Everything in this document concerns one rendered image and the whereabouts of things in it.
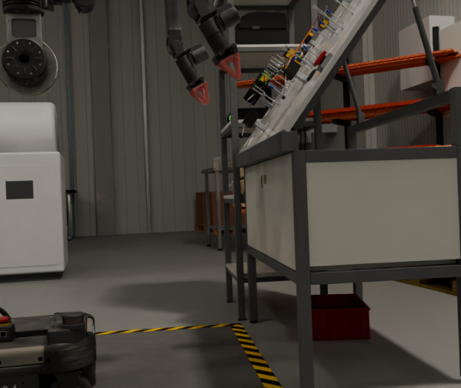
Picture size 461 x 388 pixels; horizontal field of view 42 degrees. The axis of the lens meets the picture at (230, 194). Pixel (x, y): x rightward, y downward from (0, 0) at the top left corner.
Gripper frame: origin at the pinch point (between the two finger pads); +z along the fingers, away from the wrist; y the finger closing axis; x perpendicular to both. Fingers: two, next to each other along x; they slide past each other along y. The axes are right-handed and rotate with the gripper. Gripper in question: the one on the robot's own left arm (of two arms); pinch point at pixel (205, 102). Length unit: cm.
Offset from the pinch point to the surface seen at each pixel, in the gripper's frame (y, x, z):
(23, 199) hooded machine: 289, 108, -13
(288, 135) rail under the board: -50, -7, 24
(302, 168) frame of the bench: -51, -6, 36
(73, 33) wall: 898, -55, -255
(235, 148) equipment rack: 72, -18, 26
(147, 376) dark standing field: -13, 73, 78
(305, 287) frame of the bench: -51, 13, 70
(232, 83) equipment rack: 73, -34, -4
